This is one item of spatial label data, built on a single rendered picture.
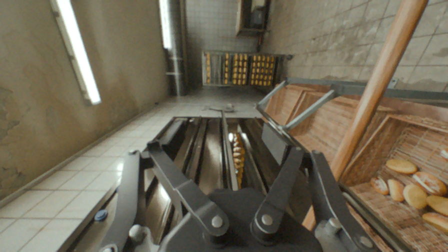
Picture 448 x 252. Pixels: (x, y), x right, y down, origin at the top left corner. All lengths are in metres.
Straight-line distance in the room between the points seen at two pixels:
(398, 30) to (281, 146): 0.29
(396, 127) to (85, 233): 1.48
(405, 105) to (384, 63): 0.71
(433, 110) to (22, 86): 2.05
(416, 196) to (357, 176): 0.20
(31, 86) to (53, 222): 0.79
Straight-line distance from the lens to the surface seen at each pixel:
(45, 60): 1.44
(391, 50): 0.38
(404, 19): 0.39
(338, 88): 0.80
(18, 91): 1.33
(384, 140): 0.99
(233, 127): 1.88
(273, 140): 0.19
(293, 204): 0.91
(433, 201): 1.00
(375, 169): 1.09
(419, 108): 1.05
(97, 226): 0.91
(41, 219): 1.08
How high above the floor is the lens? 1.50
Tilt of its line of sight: 4 degrees down
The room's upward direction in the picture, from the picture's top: 89 degrees counter-clockwise
